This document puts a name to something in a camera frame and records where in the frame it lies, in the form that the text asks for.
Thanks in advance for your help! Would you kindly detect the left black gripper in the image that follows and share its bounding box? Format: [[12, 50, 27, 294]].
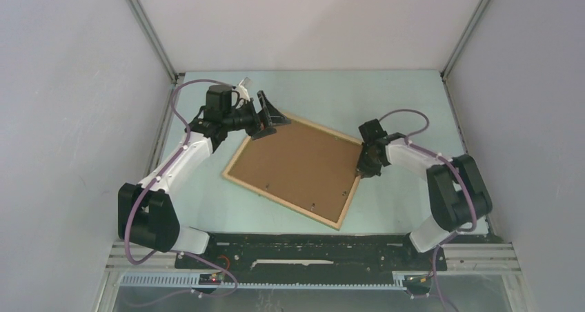
[[222, 91, 290, 142]]

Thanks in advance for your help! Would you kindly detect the brown backing board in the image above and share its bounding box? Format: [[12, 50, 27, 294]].
[[227, 117, 364, 225]]

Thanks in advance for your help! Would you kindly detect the wooden picture frame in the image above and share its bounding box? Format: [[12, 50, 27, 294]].
[[221, 111, 366, 231]]

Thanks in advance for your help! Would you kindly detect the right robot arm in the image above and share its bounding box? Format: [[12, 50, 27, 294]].
[[357, 119, 493, 269]]

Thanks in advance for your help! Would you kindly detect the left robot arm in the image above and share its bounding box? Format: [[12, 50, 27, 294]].
[[117, 79, 291, 269]]

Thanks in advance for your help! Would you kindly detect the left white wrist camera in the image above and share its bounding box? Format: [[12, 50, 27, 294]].
[[235, 77, 252, 101]]

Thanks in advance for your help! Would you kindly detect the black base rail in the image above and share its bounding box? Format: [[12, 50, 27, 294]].
[[202, 233, 447, 284]]

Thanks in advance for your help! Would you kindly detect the white cable duct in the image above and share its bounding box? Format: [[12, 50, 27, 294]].
[[119, 272, 415, 290]]

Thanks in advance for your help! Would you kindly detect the left aluminium corner post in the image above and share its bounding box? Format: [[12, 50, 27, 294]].
[[126, 0, 179, 83]]

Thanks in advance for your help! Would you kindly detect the aluminium corner post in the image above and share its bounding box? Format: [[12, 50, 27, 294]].
[[441, 0, 493, 82], [126, 0, 179, 83]]

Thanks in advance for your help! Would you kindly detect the right aluminium corner post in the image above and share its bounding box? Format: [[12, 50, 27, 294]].
[[441, 0, 493, 82]]

